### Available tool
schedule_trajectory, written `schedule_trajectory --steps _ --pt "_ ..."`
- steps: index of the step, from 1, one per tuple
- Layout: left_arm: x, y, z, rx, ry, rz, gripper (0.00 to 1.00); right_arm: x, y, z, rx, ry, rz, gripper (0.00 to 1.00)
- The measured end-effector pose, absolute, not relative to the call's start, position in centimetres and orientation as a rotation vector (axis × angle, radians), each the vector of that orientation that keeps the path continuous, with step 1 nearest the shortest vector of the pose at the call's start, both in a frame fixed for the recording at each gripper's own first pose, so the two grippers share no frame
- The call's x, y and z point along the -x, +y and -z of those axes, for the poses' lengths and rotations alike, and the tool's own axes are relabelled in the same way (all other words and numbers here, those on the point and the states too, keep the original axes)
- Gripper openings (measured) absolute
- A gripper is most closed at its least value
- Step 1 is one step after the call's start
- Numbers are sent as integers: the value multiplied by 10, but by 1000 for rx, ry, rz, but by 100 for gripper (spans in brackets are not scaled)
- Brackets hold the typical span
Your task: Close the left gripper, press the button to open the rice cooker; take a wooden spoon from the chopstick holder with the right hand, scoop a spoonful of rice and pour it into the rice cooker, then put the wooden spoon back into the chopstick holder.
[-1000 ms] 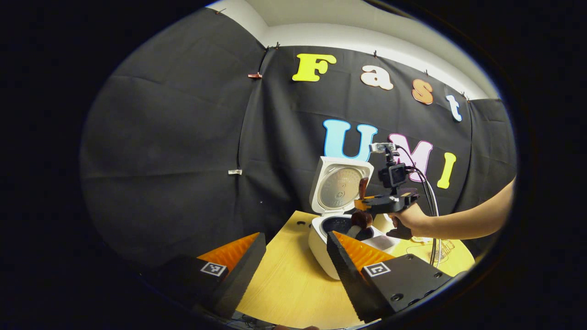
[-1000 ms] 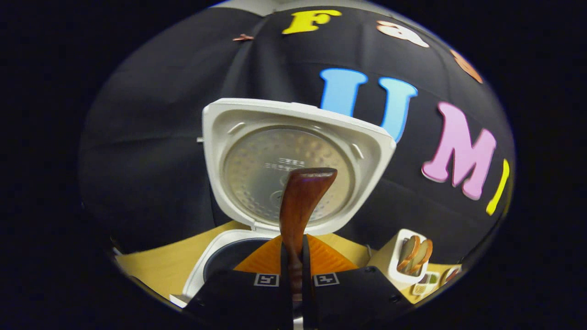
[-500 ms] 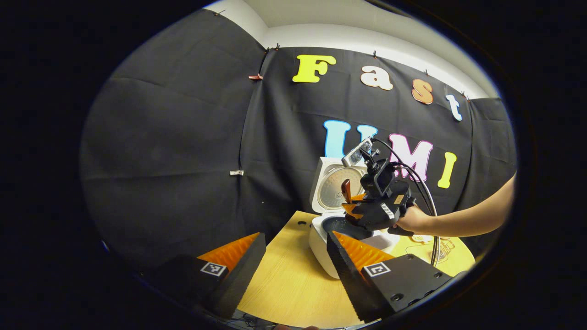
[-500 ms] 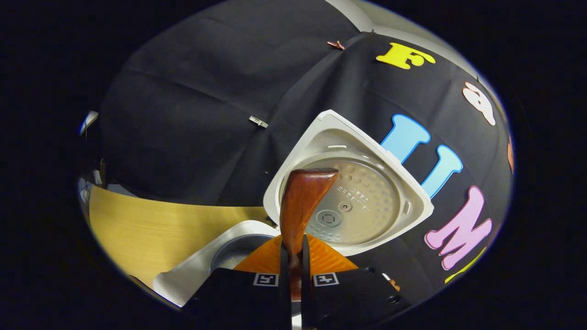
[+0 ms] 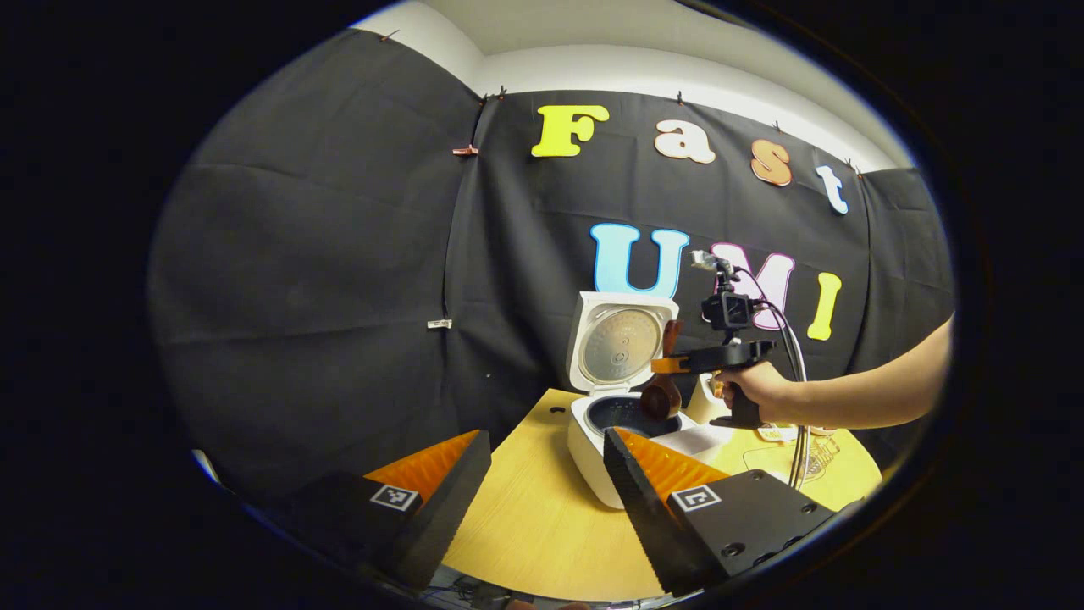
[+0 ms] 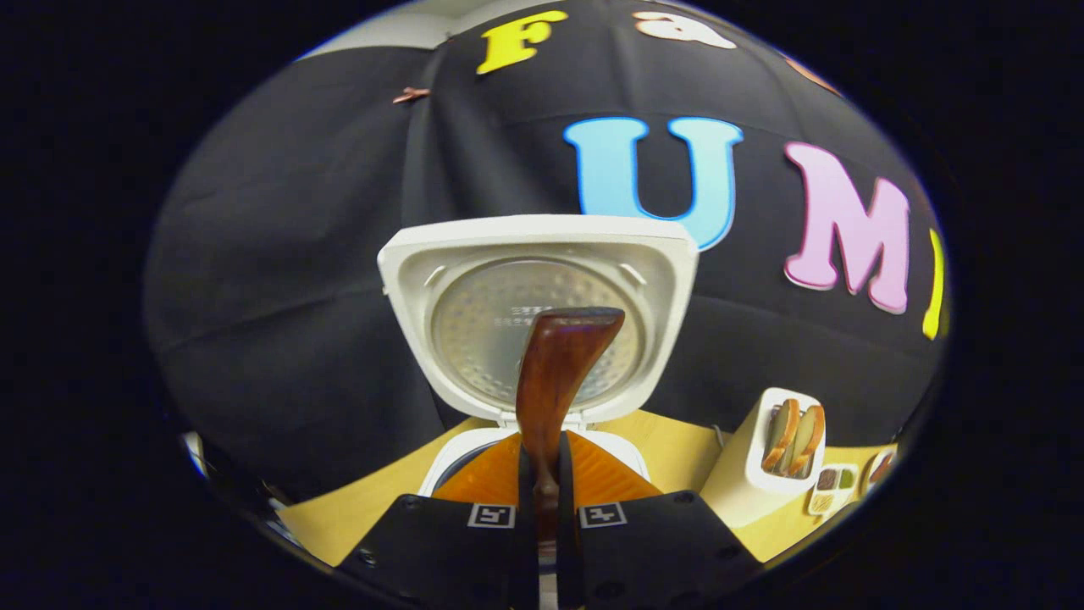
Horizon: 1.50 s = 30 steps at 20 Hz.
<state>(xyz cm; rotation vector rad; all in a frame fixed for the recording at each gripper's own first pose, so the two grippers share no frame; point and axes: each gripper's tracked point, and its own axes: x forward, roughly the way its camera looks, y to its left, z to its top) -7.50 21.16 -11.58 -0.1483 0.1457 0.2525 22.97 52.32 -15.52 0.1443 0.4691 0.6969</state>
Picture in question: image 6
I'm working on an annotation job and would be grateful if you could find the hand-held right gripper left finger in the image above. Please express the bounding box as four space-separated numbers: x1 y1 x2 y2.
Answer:
335 430 540 610

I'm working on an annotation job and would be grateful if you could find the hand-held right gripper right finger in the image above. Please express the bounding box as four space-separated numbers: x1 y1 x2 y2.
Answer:
557 430 763 610

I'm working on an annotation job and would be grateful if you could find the brown wooden spoon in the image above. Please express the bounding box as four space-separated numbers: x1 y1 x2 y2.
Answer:
515 307 626 543

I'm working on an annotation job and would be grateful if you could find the white rice cooker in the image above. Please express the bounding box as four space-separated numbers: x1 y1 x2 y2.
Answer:
377 213 700 501

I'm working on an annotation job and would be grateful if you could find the white toaster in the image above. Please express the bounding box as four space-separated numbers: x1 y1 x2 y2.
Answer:
700 387 827 530

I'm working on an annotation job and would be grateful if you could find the toast bread slice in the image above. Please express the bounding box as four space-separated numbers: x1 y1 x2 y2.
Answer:
760 398 801 473
786 405 826 478

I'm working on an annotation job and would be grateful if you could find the white divided bean dish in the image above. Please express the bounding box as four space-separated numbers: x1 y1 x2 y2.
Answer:
806 463 860 518

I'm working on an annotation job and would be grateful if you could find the white round plate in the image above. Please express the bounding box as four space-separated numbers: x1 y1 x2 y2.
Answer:
862 449 899 496

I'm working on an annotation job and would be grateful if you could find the black backdrop cloth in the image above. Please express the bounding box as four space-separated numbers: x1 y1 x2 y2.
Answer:
142 0 949 509

